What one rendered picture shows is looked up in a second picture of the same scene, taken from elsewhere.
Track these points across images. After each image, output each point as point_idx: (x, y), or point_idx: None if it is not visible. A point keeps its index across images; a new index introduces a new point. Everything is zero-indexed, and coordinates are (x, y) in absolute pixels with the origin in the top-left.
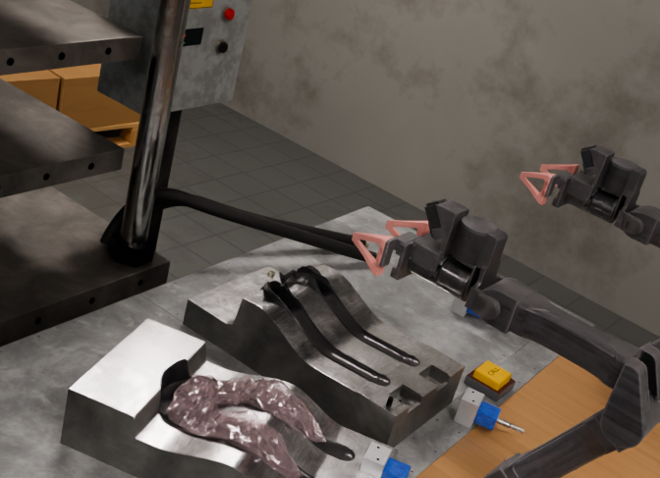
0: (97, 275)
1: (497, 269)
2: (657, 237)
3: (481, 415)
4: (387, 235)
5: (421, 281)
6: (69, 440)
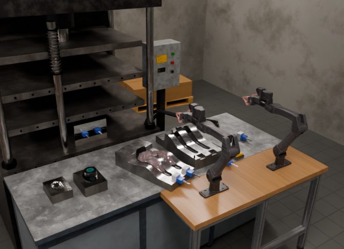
0: (140, 131)
1: (205, 118)
2: (275, 111)
3: None
4: (228, 119)
5: (231, 131)
6: (116, 163)
